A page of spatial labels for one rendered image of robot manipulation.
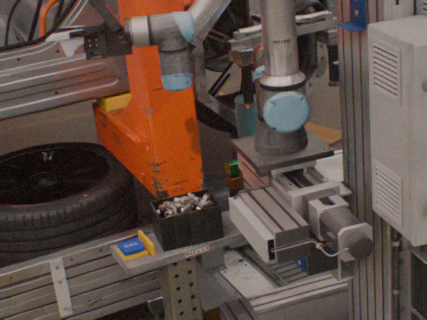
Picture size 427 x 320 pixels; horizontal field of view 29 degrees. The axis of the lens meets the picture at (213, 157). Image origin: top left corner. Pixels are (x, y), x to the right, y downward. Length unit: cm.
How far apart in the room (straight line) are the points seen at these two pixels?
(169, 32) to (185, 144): 75
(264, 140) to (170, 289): 66
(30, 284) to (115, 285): 30
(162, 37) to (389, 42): 56
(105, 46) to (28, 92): 103
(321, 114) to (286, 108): 275
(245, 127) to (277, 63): 92
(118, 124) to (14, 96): 38
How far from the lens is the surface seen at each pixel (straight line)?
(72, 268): 285
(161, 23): 205
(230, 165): 264
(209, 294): 298
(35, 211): 289
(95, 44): 207
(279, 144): 227
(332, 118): 478
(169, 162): 273
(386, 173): 197
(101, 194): 294
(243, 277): 316
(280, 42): 207
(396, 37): 182
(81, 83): 311
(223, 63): 342
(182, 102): 268
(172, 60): 207
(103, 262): 288
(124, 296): 296
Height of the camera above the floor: 173
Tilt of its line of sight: 23 degrees down
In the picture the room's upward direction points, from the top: 6 degrees counter-clockwise
